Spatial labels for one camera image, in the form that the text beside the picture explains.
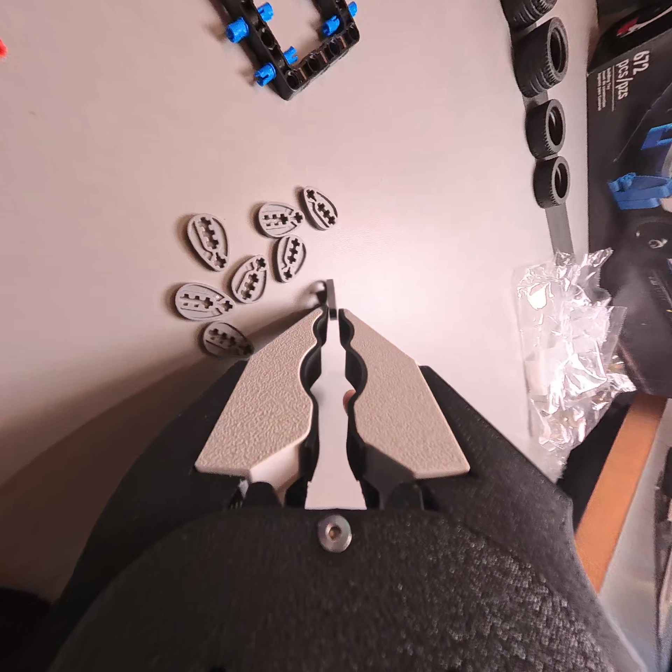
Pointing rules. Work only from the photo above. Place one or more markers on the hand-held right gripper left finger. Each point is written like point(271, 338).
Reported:
point(257, 404)

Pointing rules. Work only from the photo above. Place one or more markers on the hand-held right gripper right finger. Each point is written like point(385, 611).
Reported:
point(404, 414)

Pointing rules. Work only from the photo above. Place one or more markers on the single grey oval lego cam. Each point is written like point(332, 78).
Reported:
point(331, 296)

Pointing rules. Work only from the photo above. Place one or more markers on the pile of grey lego cams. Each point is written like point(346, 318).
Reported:
point(197, 290)

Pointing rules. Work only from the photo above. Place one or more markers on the black lego set box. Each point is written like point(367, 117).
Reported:
point(630, 157)

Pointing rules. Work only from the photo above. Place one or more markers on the clear plastic bag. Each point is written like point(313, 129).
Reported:
point(567, 341)

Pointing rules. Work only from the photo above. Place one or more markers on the grey table with wooden edge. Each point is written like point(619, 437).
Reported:
point(619, 472)

